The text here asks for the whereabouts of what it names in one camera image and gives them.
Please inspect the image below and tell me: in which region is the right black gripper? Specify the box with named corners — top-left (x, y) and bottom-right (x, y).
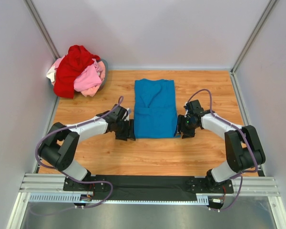
top-left (174, 115), bottom-right (198, 139)

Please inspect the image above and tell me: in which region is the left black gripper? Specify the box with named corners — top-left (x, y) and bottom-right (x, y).
top-left (114, 119), bottom-right (136, 142)

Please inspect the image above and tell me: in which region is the blue t shirt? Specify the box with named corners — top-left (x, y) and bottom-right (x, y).
top-left (134, 79), bottom-right (177, 139)

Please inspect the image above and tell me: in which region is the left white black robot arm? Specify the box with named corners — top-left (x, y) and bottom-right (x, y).
top-left (35, 104), bottom-right (135, 191)

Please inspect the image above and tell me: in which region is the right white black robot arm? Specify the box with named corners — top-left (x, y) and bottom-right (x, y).
top-left (177, 100), bottom-right (266, 193)

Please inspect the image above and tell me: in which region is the grey laundry basket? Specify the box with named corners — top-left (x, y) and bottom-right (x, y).
top-left (98, 59), bottom-right (109, 91)

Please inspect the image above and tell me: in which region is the pink t shirt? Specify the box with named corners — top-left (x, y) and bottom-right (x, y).
top-left (53, 56), bottom-right (102, 97)

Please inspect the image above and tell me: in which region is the red t shirt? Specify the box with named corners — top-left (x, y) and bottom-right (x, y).
top-left (53, 45), bottom-right (101, 99)

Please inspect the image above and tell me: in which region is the white t shirt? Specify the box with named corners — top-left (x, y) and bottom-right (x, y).
top-left (46, 65), bottom-right (56, 84)

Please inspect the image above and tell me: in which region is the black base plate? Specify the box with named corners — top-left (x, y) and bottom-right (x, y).
top-left (63, 175), bottom-right (234, 200)

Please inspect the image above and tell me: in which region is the grey slotted cable duct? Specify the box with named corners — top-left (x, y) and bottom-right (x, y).
top-left (28, 193), bottom-right (209, 206)

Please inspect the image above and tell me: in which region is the aluminium frame rail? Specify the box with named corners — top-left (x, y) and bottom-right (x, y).
top-left (19, 174), bottom-right (280, 197)

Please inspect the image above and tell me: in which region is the left aluminium corner post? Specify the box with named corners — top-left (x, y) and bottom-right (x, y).
top-left (24, 0), bottom-right (60, 59)

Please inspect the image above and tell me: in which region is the aluminium corner post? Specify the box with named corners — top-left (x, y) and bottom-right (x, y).
top-left (24, 0), bottom-right (60, 59)
top-left (230, 0), bottom-right (278, 75)

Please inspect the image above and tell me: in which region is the right aluminium corner post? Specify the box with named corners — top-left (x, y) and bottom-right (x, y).
top-left (230, 0), bottom-right (278, 75)

